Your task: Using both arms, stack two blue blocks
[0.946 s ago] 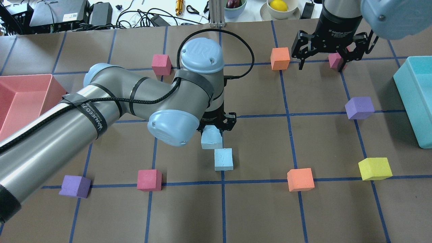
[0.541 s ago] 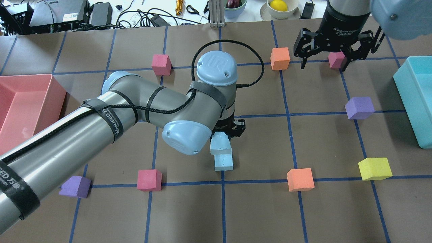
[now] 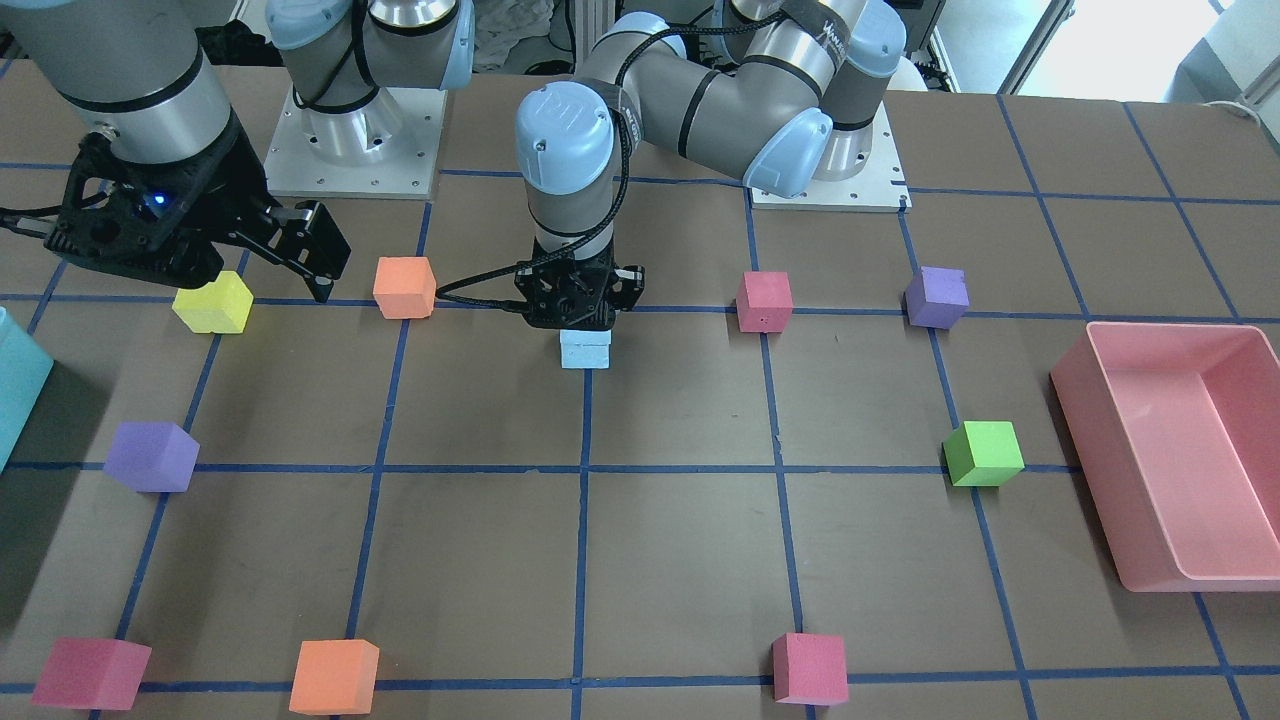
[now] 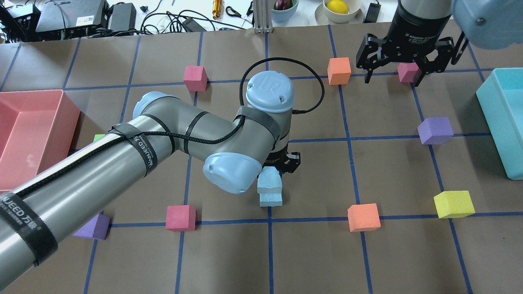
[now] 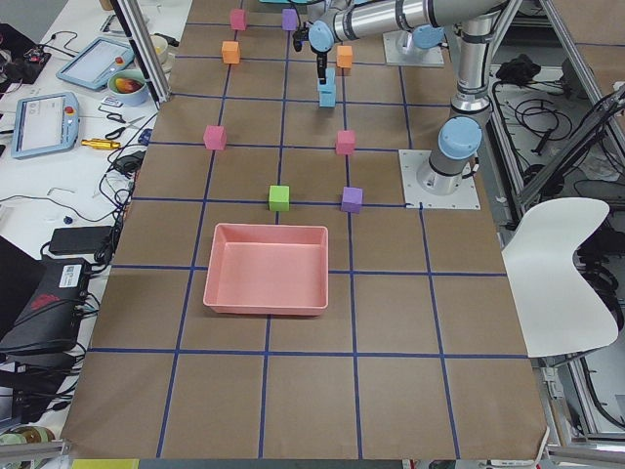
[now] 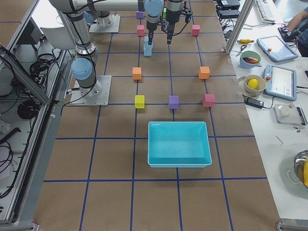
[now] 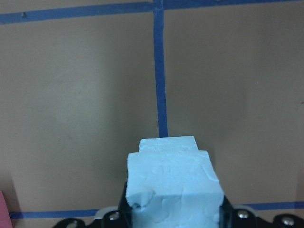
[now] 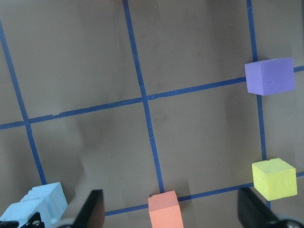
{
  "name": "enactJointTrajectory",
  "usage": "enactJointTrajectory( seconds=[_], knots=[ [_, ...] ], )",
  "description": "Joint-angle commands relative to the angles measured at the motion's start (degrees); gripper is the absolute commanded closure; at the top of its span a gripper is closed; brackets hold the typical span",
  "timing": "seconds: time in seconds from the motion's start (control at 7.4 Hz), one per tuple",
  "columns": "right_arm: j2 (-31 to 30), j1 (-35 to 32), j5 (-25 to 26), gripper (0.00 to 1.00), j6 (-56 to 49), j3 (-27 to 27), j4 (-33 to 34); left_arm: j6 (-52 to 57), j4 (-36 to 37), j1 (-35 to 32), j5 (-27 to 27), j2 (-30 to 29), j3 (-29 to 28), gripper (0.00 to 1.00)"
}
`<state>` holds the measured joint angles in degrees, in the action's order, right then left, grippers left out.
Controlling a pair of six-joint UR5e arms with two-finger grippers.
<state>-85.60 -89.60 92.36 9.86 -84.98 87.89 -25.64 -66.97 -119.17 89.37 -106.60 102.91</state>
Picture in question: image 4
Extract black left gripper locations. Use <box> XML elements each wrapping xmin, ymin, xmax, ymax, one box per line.
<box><xmin>262</xmin><ymin>141</ymin><xmax>301</xmax><ymax>174</ymax></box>

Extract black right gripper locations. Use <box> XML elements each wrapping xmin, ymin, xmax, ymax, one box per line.
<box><xmin>355</xmin><ymin>11</ymin><xmax>456</xmax><ymax>87</ymax></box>

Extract light blue block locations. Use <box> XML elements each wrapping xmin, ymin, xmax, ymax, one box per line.
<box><xmin>257</xmin><ymin>166</ymin><xmax>283</xmax><ymax>194</ymax></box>
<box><xmin>259</xmin><ymin>192</ymin><xmax>283</xmax><ymax>207</ymax></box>

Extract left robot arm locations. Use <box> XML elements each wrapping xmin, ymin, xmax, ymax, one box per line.
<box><xmin>1</xmin><ymin>71</ymin><xmax>295</xmax><ymax>289</ymax></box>

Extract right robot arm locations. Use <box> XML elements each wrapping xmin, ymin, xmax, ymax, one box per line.
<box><xmin>355</xmin><ymin>0</ymin><xmax>523</xmax><ymax>85</ymax></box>

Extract magenta block far right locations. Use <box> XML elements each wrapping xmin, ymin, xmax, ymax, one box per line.
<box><xmin>397</xmin><ymin>62</ymin><xmax>422</xmax><ymax>83</ymax></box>

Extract magenta block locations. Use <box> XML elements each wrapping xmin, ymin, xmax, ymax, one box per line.
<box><xmin>165</xmin><ymin>205</ymin><xmax>197</xmax><ymax>232</ymax></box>
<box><xmin>397</xmin><ymin>62</ymin><xmax>422</xmax><ymax>83</ymax></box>

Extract orange block far right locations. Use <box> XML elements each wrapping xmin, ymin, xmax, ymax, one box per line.
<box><xmin>327</xmin><ymin>56</ymin><xmax>352</xmax><ymax>85</ymax></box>

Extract orange block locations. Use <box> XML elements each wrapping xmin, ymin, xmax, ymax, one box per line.
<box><xmin>347</xmin><ymin>203</ymin><xmax>381</xmax><ymax>232</ymax></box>
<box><xmin>327</xmin><ymin>56</ymin><xmax>352</xmax><ymax>85</ymax></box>

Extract purple block right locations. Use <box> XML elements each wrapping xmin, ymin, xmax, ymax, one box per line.
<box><xmin>417</xmin><ymin>117</ymin><xmax>454</xmax><ymax>145</ymax></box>

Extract purple block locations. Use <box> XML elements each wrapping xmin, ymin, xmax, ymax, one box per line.
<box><xmin>417</xmin><ymin>117</ymin><xmax>454</xmax><ymax>145</ymax></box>
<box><xmin>73</xmin><ymin>214</ymin><xmax>111</xmax><ymax>240</ymax></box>

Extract bowl with lemon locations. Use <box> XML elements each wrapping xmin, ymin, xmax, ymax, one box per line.
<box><xmin>315</xmin><ymin>0</ymin><xmax>364</xmax><ymax>25</ymax></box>

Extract orange block near right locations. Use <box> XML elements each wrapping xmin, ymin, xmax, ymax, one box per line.
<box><xmin>347</xmin><ymin>203</ymin><xmax>381</xmax><ymax>232</ymax></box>

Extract cyan plastic bin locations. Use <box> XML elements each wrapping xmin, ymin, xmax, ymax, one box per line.
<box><xmin>476</xmin><ymin>67</ymin><xmax>523</xmax><ymax>180</ymax></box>

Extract pink block far left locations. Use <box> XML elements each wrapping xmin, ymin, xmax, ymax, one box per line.
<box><xmin>183</xmin><ymin>65</ymin><xmax>208</xmax><ymax>92</ymax></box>

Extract magenta block near left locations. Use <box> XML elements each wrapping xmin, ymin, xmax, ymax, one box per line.
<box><xmin>165</xmin><ymin>205</ymin><xmax>197</xmax><ymax>232</ymax></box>

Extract blue bowl with fruit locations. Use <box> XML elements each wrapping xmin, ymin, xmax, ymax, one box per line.
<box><xmin>271</xmin><ymin>0</ymin><xmax>299</xmax><ymax>22</ymax></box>

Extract yellow block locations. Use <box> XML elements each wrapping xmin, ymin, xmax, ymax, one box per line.
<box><xmin>434</xmin><ymin>191</ymin><xmax>476</xmax><ymax>219</ymax></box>

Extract black scissors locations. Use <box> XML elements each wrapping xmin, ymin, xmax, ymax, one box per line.
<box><xmin>225</xmin><ymin>6</ymin><xmax>253</xmax><ymax>18</ymax></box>

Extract brass cylinder tool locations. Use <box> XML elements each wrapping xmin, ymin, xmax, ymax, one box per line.
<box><xmin>212</xmin><ymin>0</ymin><xmax>223</xmax><ymax>19</ymax></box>

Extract green block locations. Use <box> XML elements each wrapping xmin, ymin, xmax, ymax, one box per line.
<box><xmin>93</xmin><ymin>134</ymin><xmax>106</xmax><ymax>142</ymax></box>

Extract purple block near left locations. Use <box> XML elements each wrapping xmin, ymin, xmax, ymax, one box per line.
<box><xmin>73</xmin><ymin>214</ymin><xmax>111</xmax><ymax>240</ymax></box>

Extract black power adapter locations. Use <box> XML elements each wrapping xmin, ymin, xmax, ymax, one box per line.
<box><xmin>107</xmin><ymin>2</ymin><xmax>136</xmax><ymax>31</ymax></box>

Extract pink plastic bin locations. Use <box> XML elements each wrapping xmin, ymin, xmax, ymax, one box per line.
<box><xmin>0</xmin><ymin>89</ymin><xmax>80</xmax><ymax>192</ymax></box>

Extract black computer box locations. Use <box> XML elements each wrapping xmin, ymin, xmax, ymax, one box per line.
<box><xmin>36</xmin><ymin>0</ymin><xmax>110</xmax><ymax>34</ymax></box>

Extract aluminium frame post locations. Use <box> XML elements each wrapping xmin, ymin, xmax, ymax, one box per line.
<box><xmin>253</xmin><ymin>0</ymin><xmax>273</xmax><ymax>33</ymax></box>

